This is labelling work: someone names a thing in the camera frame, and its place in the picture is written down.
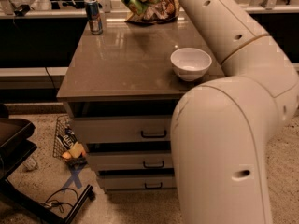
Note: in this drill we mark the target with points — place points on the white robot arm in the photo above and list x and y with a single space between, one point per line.
219 129

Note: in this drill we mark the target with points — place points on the brown yellow chip bag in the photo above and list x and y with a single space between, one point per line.
163 11

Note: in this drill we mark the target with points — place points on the redbull can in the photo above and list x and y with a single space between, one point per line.
93 15

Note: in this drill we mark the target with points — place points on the white bowl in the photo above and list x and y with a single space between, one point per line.
190 64

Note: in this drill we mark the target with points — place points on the grey drawer cabinet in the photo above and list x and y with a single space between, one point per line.
126 72

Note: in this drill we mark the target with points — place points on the black device on counter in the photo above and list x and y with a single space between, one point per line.
22 10

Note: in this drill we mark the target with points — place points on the top drawer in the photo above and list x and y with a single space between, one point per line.
121 129

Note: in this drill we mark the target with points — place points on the drawer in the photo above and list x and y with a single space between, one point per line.
133 182
129 160
121 129

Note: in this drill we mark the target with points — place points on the middle drawer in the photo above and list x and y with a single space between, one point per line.
129 160

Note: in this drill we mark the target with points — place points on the bottom drawer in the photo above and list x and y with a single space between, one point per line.
133 182

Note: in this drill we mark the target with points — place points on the wire basket with snacks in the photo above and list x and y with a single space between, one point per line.
66 146

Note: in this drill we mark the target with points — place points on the black cart frame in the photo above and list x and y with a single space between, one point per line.
15 149

